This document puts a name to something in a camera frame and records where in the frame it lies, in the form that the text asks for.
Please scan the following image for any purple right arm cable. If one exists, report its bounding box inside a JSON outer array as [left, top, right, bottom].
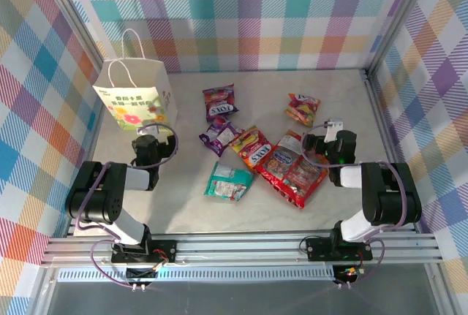
[[300, 121, 410, 289]]

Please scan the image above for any aluminium frame post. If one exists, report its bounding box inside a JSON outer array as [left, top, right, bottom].
[[35, 0, 110, 75], [365, 0, 442, 77]]

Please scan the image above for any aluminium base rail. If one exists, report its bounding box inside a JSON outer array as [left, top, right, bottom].
[[39, 232, 444, 268]]

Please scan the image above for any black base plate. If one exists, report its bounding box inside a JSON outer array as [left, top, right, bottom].
[[305, 237, 374, 262], [110, 240, 179, 264]]

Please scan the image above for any large red snack bag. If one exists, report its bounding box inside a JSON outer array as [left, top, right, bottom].
[[254, 129, 330, 212]]

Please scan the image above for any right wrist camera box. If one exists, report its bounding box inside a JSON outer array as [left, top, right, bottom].
[[323, 118, 344, 144]]

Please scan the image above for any purple Fox's candy bag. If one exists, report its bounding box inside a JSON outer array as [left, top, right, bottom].
[[202, 83, 241, 124]]

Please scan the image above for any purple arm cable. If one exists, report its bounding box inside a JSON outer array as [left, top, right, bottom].
[[75, 123, 180, 290], [300, 121, 410, 289]]

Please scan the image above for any black controller box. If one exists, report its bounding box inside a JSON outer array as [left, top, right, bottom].
[[125, 267, 160, 282], [334, 265, 366, 283]]

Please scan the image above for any teal snack packet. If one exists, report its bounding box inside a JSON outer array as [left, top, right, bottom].
[[203, 161, 256, 202]]

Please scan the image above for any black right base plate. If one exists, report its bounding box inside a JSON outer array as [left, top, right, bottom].
[[305, 237, 374, 262]]

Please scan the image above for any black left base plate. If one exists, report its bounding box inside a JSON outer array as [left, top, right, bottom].
[[110, 240, 179, 264]]

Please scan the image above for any aluminium table side rail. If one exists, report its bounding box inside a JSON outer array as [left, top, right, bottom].
[[360, 68, 421, 234]]

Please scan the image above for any white floral paper bag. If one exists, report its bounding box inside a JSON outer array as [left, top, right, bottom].
[[92, 29, 179, 132]]

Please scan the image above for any grey slotted cable duct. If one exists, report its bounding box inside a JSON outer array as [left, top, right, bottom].
[[56, 266, 337, 283]]

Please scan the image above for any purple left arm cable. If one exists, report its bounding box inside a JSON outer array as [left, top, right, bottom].
[[75, 123, 180, 290]]

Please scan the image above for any purple snack packet white label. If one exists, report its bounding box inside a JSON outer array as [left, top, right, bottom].
[[198, 115, 246, 158]]

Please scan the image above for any red black wire bundle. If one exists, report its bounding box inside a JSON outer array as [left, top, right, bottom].
[[151, 248, 173, 270]]

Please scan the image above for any orange Fox's candy bag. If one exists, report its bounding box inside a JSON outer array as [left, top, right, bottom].
[[284, 92, 322, 128], [228, 125, 274, 169]]

